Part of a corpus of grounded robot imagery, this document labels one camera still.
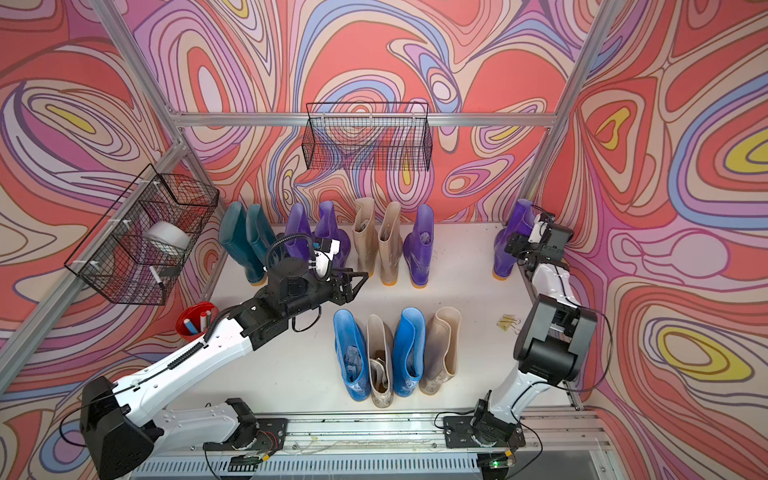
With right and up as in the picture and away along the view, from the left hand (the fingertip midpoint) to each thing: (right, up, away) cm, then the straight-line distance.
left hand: (364, 275), depth 69 cm
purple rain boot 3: (+14, +7, +13) cm, 20 cm away
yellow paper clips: (+43, -16, +22) cm, 51 cm away
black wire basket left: (-62, +6, +9) cm, 63 cm away
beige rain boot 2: (+4, -19, -3) cm, 20 cm away
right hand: (+47, +8, +22) cm, 53 cm away
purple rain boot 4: (+45, +14, +17) cm, 50 cm away
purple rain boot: (-20, +14, +15) cm, 29 cm away
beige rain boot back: (-1, +10, +15) cm, 18 cm away
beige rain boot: (+6, +7, +13) cm, 16 cm away
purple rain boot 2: (-14, +13, +22) cm, 29 cm away
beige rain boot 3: (+18, -15, -3) cm, 24 cm away
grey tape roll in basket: (-49, +10, +4) cm, 50 cm away
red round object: (-47, -13, +11) cm, 50 cm away
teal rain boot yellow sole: (-37, +10, +12) cm, 40 cm away
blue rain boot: (+10, -15, -9) cm, 20 cm away
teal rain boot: (-30, +10, +12) cm, 34 cm away
